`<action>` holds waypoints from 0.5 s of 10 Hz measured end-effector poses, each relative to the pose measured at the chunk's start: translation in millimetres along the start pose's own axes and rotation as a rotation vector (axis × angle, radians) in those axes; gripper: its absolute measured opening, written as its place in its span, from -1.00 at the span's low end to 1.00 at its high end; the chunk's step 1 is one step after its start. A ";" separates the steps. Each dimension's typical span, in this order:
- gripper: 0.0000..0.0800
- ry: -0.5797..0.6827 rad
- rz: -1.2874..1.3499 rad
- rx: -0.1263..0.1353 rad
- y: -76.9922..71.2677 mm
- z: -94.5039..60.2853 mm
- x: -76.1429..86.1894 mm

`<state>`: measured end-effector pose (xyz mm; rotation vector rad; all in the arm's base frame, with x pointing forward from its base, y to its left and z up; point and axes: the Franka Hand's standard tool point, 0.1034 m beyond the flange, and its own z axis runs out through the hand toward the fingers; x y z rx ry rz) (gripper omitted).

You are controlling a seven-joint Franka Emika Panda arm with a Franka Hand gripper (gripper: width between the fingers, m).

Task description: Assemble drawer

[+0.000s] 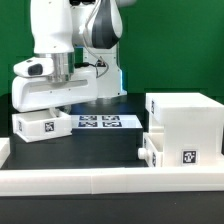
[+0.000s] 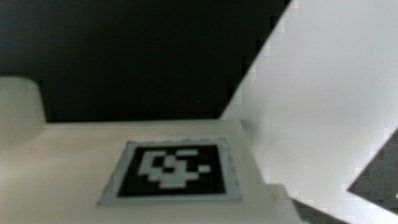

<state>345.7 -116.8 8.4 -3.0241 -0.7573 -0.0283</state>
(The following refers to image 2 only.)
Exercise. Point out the white drawer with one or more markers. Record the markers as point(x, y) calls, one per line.
point(157, 172)

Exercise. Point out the white drawer cabinet box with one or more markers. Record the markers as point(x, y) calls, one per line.
point(317, 101)

